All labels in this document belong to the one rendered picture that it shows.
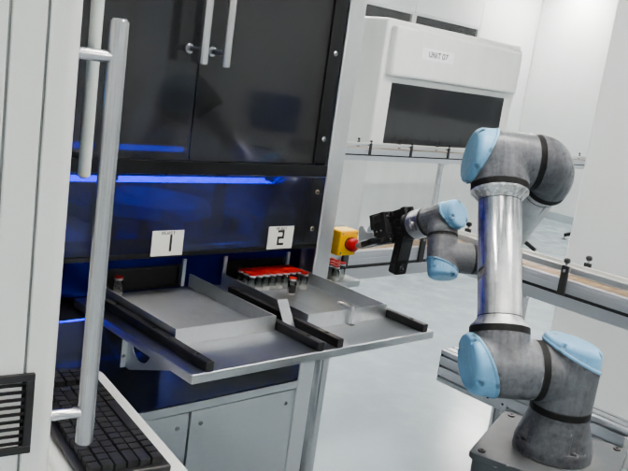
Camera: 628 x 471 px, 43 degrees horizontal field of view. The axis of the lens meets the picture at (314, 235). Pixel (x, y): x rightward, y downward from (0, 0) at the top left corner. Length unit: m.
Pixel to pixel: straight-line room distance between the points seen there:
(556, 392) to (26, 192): 1.00
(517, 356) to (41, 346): 0.84
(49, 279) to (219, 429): 1.13
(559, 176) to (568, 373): 0.40
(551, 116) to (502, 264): 9.41
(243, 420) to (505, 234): 0.95
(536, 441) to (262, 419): 0.88
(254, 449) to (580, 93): 8.96
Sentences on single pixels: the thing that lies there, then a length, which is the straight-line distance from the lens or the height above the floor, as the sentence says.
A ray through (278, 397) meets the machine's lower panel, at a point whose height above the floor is 0.56.
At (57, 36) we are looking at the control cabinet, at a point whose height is 1.45.
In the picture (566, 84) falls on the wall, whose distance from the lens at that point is 10.89.
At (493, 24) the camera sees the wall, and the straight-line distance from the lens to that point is 10.43.
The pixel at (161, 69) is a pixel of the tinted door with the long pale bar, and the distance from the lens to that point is 1.80.
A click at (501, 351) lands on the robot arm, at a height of 1.00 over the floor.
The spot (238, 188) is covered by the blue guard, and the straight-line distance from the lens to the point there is 1.95.
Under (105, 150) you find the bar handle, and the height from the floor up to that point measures 1.31.
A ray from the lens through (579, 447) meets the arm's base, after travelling 1.63.
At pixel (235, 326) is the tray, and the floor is 0.90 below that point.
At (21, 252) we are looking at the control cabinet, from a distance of 1.09.
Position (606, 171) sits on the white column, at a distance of 3.20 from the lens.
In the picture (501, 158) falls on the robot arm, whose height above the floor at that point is 1.33.
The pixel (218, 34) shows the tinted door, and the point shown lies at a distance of 1.87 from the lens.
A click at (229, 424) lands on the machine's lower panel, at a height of 0.52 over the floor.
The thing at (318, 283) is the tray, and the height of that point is 0.89.
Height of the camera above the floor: 1.45
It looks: 11 degrees down
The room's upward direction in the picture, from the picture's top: 8 degrees clockwise
